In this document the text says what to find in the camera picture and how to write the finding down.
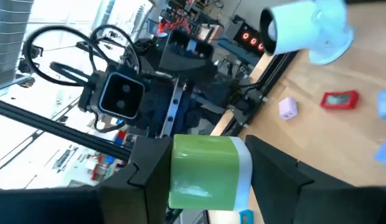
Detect pink charger cube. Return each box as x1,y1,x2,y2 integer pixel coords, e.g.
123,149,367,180
278,96,299,121

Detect black aluminium table frame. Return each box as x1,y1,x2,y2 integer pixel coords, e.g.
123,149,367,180
208,49,299,138

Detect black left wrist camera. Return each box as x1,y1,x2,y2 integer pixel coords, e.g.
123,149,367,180
87,70,146,121

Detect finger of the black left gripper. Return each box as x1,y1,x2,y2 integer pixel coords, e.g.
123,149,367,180
158,29,219,83

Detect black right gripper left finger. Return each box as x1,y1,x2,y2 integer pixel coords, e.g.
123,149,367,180
98,136,174,224

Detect green charger cube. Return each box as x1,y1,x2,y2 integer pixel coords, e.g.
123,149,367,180
167,134,253,212

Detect black box with red lights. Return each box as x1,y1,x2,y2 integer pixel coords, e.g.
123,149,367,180
232,24,265,57

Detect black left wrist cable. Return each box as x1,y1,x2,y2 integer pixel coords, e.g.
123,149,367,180
23,24,141,88

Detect black gantry strut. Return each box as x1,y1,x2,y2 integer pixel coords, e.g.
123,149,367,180
0,98,133,161

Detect silver ventilation duct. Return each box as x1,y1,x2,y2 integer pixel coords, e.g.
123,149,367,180
0,0,35,93

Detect red digital timer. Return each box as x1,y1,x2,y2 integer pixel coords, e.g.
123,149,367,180
319,90,360,110

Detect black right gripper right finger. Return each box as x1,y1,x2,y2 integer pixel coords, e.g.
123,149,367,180
245,135,380,224

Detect blue digital timer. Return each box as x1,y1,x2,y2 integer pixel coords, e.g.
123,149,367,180
238,209,255,224

